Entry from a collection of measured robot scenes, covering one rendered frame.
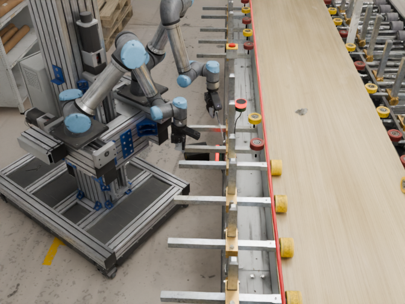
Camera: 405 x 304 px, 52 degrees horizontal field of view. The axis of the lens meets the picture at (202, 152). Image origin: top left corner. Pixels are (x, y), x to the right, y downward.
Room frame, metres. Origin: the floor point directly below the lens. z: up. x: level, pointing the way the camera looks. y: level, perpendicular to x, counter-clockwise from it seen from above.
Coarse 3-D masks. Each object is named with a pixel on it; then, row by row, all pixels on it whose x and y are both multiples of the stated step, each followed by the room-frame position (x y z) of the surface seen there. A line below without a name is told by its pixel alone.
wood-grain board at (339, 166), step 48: (288, 0) 4.05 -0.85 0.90; (288, 48) 3.01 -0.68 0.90; (336, 48) 3.00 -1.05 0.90; (288, 96) 2.32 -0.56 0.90; (336, 96) 2.32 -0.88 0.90; (288, 144) 1.82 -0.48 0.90; (336, 144) 1.82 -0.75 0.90; (384, 144) 1.81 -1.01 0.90; (288, 192) 1.45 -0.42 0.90; (336, 192) 1.44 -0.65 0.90; (384, 192) 1.44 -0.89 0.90; (336, 240) 1.15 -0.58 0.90; (384, 240) 1.15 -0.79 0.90; (288, 288) 0.92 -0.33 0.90; (336, 288) 0.92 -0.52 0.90; (384, 288) 0.92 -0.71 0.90
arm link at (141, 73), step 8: (128, 32) 1.92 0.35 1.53; (144, 64) 1.91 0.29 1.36; (136, 72) 1.89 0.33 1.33; (144, 72) 1.90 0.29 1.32; (144, 80) 1.89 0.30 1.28; (152, 80) 1.93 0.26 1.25; (144, 88) 1.90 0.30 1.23; (152, 88) 1.91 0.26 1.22; (152, 96) 1.91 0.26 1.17; (160, 96) 1.94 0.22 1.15
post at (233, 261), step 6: (228, 258) 0.91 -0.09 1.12; (234, 258) 0.89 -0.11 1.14; (228, 264) 0.88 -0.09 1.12; (234, 264) 0.87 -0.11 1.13; (228, 270) 0.87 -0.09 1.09; (234, 270) 0.87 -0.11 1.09; (228, 276) 0.87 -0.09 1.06; (234, 276) 0.87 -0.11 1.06; (228, 282) 0.87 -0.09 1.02; (234, 282) 0.87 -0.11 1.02; (228, 288) 0.87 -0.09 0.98; (234, 288) 0.87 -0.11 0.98
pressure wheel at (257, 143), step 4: (252, 140) 1.86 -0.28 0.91; (256, 140) 1.86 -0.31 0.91; (260, 140) 1.86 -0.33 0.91; (252, 144) 1.82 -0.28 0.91; (256, 144) 1.82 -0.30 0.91; (260, 144) 1.82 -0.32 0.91; (252, 148) 1.81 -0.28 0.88; (256, 148) 1.80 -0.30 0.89; (260, 148) 1.81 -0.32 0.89; (256, 156) 1.84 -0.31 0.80
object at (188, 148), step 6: (186, 150) 1.85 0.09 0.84; (192, 150) 1.85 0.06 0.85; (198, 150) 1.84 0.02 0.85; (204, 150) 1.84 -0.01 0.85; (210, 150) 1.84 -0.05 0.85; (216, 150) 1.84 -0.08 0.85; (222, 150) 1.84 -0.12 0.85; (240, 150) 1.83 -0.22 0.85; (246, 150) 1.83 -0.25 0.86; (252, 150) 1.83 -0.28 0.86
